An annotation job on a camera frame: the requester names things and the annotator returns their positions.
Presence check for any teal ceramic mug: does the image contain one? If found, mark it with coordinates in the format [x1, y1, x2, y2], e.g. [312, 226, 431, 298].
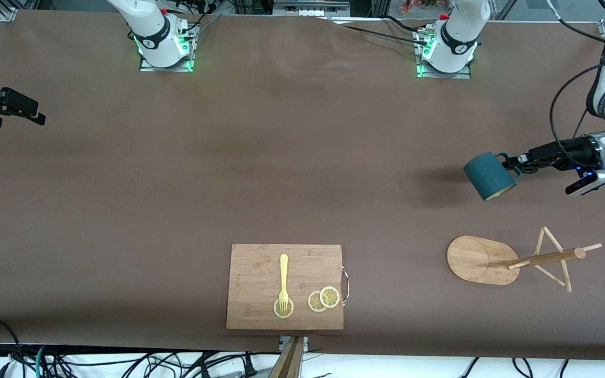
[463, 151, 521, 202]

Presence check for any wooden mug rack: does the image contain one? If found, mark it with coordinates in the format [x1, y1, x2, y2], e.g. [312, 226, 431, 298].
[446, 226, 602, 293]

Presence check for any brown table cover sheet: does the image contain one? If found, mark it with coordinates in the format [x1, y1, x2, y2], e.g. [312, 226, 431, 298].
[0, 9, 605, 362]

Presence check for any grey power strip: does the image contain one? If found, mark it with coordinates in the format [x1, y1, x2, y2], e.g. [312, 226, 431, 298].
[273, 0, 351, 16]

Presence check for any yellow plastic fork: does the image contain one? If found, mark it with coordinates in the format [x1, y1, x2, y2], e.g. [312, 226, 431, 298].
[278, 254, 289, 313]

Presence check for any bamboo cutting board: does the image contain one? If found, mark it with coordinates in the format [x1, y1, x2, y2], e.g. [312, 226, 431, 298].
[226, 244, 349, 331]

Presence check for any wooden stick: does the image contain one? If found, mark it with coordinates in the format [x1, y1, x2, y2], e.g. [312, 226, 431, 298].
[268, 336, 304, 378]

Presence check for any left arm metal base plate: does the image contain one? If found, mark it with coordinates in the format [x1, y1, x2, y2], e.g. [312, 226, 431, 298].
[415, 29, 473, 79]

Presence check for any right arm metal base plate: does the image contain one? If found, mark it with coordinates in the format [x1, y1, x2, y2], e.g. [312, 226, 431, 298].
[139, 24, 195, 73]

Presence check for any short black base cable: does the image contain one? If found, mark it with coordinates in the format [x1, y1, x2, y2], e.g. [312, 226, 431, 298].
[384, 15, 430, 33]

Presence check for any long black base cable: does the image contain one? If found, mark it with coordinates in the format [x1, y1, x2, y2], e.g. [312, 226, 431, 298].
[342, 24, 432, 48]

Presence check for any teal floor cable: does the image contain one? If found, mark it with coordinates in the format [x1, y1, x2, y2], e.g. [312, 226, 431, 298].
[34, 345, 50, 378]

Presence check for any small metal bracket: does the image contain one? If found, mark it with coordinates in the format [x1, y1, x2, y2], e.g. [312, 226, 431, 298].
[279, 336, 309, 353]

